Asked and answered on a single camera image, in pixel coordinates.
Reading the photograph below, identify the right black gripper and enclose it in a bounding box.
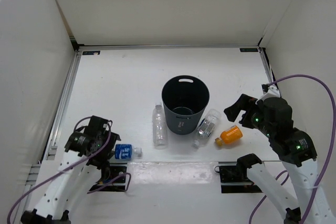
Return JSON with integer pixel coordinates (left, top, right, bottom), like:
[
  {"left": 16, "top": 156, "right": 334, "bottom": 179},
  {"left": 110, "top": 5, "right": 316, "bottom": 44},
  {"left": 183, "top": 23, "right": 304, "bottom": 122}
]
[{"left": 223, "top": 94, "right": 275, "bottom": 138}]

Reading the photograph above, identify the orange plastic bottle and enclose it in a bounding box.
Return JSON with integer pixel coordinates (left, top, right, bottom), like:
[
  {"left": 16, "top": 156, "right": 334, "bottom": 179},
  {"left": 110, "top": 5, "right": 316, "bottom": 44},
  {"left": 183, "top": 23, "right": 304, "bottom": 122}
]
[{"left": 215, "top": 125, "right": 243, "bottom": 147}]

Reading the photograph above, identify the clear bottle with label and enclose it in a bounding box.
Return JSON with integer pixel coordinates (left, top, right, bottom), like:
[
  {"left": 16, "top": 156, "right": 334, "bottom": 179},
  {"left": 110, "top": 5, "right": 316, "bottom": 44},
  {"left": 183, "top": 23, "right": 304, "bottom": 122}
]
[{"left": 192, "top": 109, "right": 221, "bottom": 148}]

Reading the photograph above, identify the blue label water bottle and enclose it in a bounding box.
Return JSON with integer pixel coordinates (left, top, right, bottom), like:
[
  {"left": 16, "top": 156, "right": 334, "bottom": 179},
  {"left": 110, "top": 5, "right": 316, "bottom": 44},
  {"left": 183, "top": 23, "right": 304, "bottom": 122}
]
[{"left": 114, "top": 144, "right": 142, "bottom": 161}]

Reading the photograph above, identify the clear plastic bottle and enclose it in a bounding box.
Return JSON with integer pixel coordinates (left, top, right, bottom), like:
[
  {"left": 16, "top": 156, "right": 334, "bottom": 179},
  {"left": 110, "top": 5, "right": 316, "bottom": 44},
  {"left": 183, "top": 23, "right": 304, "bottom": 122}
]
[{"left": 152, "top": 103, "right": 168, "bottom": 149}]

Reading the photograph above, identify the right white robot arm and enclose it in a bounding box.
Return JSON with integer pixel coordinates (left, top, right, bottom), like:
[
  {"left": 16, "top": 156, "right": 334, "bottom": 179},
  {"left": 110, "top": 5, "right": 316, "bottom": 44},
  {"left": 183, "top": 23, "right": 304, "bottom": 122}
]
[{"left": 224, "top": 94, "right": 335, "bottom": 223}]

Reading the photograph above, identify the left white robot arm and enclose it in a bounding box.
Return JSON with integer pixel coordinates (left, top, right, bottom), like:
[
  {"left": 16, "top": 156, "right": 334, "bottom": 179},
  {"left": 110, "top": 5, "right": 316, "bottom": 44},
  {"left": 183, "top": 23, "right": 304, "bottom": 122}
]
[{"left": 20, "top": 115, "right": 120, "bottom": 223}]

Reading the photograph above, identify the dark grey plastic bin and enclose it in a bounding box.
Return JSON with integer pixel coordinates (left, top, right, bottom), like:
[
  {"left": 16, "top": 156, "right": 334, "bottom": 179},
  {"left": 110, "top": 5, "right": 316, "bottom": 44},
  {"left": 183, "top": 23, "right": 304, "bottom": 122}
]
[{"left": 161, "top": 75, "right": 210, "bottom": 135}]

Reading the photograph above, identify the right dark corner sticker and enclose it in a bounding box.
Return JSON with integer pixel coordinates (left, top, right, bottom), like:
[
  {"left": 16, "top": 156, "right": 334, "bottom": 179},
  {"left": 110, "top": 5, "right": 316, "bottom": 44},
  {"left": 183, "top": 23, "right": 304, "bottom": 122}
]
[{"left": 239, "top": 48, "right": 259, "bottom": 52}]

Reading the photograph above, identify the dark corner sticker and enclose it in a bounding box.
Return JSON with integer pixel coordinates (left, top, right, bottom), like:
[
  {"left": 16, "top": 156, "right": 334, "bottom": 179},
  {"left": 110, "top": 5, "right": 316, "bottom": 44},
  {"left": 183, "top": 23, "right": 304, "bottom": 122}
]
[
  {"left": 82, "top": 50, "right": 100, "bottom": 56},
  {"left": 239, "top": 48, "right": 259, "bottom": 52}
]

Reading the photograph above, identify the left dark corner sticker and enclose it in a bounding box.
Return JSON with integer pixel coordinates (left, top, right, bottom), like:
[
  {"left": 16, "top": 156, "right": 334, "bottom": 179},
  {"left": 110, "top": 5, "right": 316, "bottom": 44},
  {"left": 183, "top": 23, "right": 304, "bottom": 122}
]
[{"left": 82, "top": 50, "right": 100, "bottom": 56}]

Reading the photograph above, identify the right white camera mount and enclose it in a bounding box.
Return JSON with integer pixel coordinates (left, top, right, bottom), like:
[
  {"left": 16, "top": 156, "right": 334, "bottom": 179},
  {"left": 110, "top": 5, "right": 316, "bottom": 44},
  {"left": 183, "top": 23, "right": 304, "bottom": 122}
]
[{"left": 260, "top": 84, "right": 281, "bottom": 101}]

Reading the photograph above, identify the left aluminium rail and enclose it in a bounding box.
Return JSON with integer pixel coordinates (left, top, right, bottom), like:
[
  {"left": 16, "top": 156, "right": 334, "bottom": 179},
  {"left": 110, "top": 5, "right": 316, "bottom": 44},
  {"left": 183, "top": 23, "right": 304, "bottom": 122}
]
[{"left": 41, "top": 50, "right": 81, "bottom": 161}]

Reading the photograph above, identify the aluminium rail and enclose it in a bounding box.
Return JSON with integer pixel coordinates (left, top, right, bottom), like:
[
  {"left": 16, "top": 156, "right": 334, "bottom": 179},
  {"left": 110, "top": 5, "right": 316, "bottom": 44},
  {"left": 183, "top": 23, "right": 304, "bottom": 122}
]
[
  {"left": 258, "top": 47, "right": 274, "bottom": 82},
  {"left": 41, "top": 50, "right": 81, "bottom": 161}
]

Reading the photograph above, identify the right aluminium rail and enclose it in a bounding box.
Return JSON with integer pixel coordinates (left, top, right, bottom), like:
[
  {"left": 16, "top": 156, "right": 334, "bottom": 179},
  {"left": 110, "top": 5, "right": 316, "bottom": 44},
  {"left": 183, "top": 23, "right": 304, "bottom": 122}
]
[{"left": 258, "top": 47, "right": 274, "bottom": 82}]

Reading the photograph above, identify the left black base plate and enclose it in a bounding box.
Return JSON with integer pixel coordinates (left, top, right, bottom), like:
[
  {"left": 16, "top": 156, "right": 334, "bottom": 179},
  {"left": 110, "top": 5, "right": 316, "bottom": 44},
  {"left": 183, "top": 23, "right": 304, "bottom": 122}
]
[{"left": 89, "top": 163, "right": 130, "bottom": 194}]

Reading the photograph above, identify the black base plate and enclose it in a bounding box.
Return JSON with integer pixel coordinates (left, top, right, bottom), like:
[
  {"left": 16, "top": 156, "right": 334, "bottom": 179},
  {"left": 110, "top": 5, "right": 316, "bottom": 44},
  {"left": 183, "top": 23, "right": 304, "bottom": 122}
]
[
  {"left": 214, "top": 165, "right": 261, "bottom": 194},
  {"left": 89, "top": 163, "right": 130, "bottom": 194}
]

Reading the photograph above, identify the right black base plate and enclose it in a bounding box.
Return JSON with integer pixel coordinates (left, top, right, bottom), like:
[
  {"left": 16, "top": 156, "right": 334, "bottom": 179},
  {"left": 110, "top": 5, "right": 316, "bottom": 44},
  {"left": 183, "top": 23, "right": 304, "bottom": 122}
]
[{"left": 214, "top": 165, "right": 261, "bottom": 194}]

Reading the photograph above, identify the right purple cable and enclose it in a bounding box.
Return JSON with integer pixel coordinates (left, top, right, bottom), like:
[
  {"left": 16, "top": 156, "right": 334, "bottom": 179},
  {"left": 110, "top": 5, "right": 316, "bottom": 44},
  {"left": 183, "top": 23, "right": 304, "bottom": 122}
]
[{"left": 248, "top": 74, "right": 336, "bottom": 224}]

